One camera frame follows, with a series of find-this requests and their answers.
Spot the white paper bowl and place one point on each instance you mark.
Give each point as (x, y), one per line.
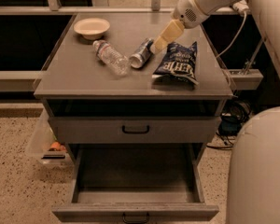
(92, 28)

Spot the white power strip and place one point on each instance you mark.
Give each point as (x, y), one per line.
(241, 7)

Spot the clear plastic storage bin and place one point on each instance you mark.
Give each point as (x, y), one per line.
(40, 143)

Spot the orange fruit in bin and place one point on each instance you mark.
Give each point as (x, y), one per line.
(56, 146)

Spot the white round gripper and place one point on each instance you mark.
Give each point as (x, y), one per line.
(187, 15)

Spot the upper grey drawer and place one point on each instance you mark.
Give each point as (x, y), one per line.
(172, 130)

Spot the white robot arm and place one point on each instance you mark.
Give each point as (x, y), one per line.
(254, 175)

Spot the blue box on floor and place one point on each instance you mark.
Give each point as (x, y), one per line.
(229, 126)

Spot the blue kettle chips bag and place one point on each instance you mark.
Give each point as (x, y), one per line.
(179, 62)

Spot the open lower grey drawer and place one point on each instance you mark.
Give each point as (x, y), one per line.
(136, 184)

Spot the clear plastic water bottle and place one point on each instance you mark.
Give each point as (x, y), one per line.
(114, 60)

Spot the grey drawer cabinet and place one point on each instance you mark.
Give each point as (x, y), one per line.
(77, 84)

